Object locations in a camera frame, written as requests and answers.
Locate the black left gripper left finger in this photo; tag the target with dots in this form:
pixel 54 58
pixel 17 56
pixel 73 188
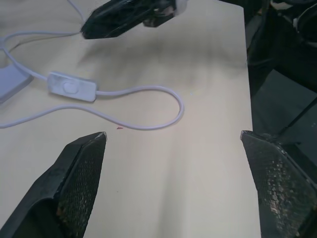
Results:
pixel 52 193

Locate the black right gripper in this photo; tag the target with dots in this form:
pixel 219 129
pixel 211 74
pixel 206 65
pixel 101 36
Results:
pixel 158 12

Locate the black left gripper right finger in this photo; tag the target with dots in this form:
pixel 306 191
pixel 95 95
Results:
pixel 284 193

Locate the white desk lamp base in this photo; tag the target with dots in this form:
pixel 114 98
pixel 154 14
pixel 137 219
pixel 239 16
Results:
pixel 12 81

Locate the dark grey flat panel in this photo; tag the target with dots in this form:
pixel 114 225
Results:
pixel 280 99

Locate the black bulky object beside table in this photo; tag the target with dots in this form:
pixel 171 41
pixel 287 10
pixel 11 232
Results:
pixel 277 37

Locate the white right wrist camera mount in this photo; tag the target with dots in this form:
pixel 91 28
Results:
pixel 182 6

